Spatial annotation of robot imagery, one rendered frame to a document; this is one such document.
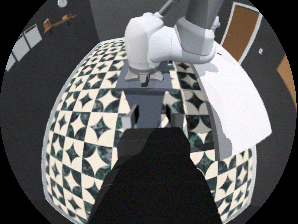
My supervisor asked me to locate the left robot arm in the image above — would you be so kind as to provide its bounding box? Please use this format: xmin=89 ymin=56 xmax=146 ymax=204
xmin=142 ymin=0 xmax=220 ymax=28

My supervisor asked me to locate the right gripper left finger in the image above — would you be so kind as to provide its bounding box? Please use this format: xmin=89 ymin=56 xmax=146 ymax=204
xmin=121 ymin=105 xmax=140 ymax=131

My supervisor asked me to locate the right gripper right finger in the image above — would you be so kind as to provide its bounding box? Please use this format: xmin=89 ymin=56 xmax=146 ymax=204
xmin=166 ymin=104 xmax=185 ymax=131

